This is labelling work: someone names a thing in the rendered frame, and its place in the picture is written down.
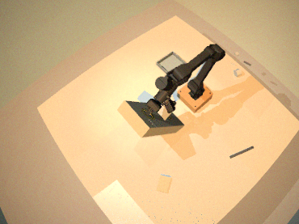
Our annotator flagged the grey service panel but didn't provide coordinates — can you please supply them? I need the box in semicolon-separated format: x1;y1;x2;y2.
117;100;185;138

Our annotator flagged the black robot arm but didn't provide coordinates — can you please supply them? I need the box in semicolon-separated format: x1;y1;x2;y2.
155;44;225;113

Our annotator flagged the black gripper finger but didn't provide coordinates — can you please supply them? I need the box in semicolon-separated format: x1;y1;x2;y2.
145;105;154;116

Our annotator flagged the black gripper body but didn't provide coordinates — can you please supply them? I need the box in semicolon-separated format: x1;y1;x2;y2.
147;90;171;112

